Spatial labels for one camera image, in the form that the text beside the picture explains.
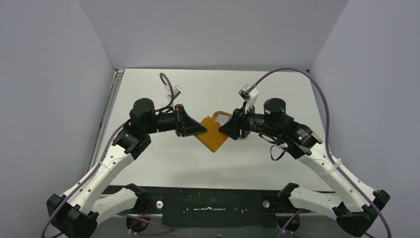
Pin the orange leather card holder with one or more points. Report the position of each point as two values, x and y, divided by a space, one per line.
212 139

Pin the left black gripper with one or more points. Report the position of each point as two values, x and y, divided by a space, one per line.
184 125

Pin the aluminium frame rail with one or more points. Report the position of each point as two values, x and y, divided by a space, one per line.
299 198

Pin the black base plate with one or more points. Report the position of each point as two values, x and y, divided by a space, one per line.
214 208

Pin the orange plastic tray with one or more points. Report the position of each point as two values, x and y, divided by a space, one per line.
221 117

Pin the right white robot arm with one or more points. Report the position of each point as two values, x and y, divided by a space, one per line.
353 204

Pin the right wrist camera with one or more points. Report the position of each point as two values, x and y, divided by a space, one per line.
250 94

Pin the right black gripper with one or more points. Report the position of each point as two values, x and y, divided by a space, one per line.
242 123

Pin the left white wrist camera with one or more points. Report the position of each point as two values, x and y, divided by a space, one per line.
176 92

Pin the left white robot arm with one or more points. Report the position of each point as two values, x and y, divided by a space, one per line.
75 213

